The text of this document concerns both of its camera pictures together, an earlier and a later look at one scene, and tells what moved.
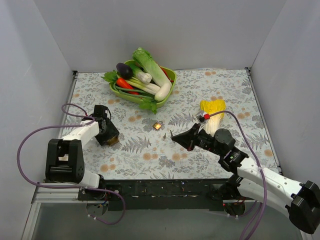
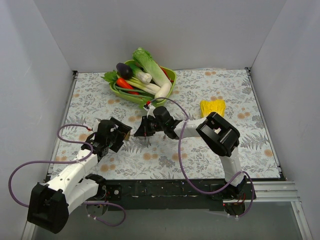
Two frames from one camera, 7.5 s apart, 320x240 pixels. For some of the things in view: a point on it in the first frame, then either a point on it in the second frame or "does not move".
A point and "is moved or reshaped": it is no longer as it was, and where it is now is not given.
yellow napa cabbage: (210, 107) does not move
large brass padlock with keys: (113, 141) is moved or reshaped
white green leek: (138, 73) does not move
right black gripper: (191, 139) to (145, 125)
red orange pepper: (123, 83) does not move
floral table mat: (145, 148) does not move
